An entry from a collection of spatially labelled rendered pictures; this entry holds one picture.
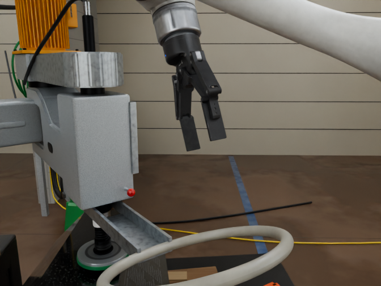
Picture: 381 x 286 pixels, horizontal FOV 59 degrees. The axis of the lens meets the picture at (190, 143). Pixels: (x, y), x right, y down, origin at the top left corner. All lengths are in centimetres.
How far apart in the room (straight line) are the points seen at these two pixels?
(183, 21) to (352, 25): 29
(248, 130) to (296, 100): 101
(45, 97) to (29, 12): 42
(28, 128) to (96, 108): 69
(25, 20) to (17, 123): 50
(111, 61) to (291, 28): 81
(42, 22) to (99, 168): 88
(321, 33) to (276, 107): 577
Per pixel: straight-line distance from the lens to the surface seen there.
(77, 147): 126
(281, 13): 54
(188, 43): 66
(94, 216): 136
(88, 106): 124
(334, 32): 55
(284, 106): 634
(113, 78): 124
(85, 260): 151
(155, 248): 108
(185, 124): 72
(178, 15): 68
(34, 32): 188
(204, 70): 60
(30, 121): 188
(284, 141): 646
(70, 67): 125
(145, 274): 165
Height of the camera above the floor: 169
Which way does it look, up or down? 14 degrees down
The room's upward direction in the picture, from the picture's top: straight up
